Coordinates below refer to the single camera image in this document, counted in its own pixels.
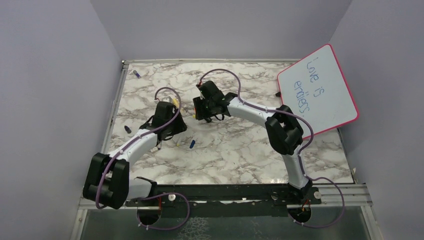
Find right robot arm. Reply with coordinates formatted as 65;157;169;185
193;93;312;204

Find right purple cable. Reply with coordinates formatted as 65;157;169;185
198;68;346;230

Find yellow marker pen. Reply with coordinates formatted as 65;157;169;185
172;98;180;109

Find blue pen cap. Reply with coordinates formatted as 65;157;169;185
189;140;196;149

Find pink framed whiteboard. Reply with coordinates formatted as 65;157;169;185
276;44;360;139

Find purple cable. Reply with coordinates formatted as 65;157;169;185
95;87;191;232
198;68;346;230

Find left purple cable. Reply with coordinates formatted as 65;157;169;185
95;87;191;232

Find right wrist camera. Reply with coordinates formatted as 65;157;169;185
197;80;222;99

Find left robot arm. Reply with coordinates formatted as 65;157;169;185
82;101;187;209

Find blue cap far corner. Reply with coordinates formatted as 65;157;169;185
133;70;141;79

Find dark blue cap near edge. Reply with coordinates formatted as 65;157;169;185
124;125;132;134

